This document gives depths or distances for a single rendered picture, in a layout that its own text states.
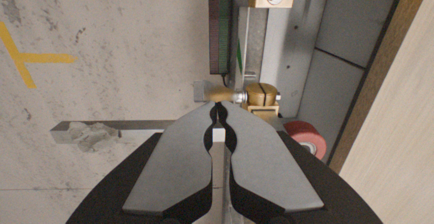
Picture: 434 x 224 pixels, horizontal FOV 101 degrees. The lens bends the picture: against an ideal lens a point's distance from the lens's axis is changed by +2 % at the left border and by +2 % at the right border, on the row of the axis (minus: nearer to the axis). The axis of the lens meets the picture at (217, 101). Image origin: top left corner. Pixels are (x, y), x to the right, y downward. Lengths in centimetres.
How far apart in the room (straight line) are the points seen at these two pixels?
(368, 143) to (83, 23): 132
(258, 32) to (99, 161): 169
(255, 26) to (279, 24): 11
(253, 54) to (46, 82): 141
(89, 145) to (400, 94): 47
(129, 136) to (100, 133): 5
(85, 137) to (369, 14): 53
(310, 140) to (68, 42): 134
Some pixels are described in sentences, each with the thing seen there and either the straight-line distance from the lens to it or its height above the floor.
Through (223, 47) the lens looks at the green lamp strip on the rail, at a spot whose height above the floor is 70.
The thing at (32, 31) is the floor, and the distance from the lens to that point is 151.
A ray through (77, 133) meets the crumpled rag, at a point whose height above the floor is 87.
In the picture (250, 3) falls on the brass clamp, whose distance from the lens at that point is 29.
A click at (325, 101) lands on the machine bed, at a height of 73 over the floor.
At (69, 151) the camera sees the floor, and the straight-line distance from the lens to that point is 192.
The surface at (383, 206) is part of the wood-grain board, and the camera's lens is 54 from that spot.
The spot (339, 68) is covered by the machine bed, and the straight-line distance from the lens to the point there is 48.
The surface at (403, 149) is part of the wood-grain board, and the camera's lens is 43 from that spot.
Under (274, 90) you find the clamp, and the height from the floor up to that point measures 86.
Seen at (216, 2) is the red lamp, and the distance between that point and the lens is 41.
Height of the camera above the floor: 111
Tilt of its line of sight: 61 degrees down
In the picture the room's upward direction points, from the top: 177 degrees clockwise
